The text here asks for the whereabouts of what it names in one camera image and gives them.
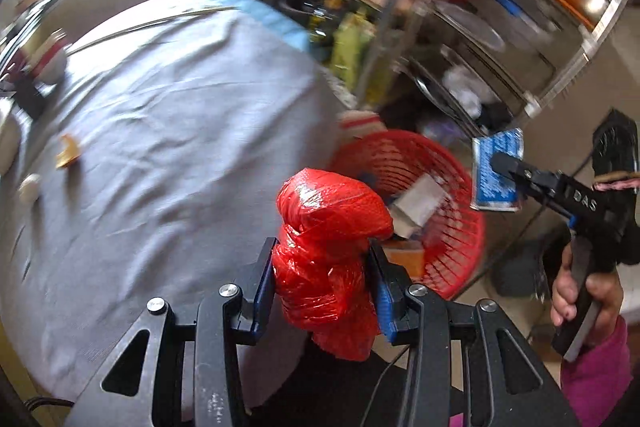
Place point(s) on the orange peel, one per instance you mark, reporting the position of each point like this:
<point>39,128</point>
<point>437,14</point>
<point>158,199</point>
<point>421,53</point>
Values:
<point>67,152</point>

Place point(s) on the white cloth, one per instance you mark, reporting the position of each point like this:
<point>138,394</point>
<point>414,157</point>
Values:
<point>465,87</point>

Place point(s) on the black pot with lid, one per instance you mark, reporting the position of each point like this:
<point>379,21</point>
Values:
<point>302,7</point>

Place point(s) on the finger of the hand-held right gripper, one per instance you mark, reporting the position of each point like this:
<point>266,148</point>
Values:
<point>530,182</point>

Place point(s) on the dark cup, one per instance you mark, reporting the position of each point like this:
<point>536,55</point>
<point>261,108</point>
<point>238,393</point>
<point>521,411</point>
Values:
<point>30,97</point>

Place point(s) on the grey tablecloth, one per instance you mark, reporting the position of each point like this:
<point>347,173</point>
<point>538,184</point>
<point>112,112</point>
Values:
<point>175,132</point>

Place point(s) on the blue milk carton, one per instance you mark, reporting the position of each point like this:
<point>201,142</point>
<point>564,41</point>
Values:
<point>487,187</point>

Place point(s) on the crumpled white tissue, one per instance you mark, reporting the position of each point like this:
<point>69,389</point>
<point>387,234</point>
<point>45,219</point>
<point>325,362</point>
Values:
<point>30,187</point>

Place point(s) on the red plastic basket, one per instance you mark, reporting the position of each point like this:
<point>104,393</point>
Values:
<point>450,187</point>

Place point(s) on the person's right forearm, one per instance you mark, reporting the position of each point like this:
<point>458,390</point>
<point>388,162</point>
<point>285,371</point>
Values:
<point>600,372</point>

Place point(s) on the white bowl with red mark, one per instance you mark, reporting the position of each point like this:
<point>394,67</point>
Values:
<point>50,62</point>

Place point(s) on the red plastic bag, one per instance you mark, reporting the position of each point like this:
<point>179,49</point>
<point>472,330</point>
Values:
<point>325,257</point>

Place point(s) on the light blue undercloth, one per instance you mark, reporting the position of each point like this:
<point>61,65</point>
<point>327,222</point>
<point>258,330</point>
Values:
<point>280,24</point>

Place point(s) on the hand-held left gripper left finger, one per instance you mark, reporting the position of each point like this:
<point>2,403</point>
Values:
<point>265,287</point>

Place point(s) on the person's right hand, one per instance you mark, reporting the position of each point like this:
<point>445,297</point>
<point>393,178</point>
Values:
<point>607,297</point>

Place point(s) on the metal kitchen rack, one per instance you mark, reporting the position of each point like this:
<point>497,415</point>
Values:
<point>550,7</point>

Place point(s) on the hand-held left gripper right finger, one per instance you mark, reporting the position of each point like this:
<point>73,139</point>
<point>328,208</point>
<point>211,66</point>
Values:
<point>385,307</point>

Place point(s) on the yellow green bottle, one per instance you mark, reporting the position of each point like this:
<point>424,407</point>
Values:
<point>352,47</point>

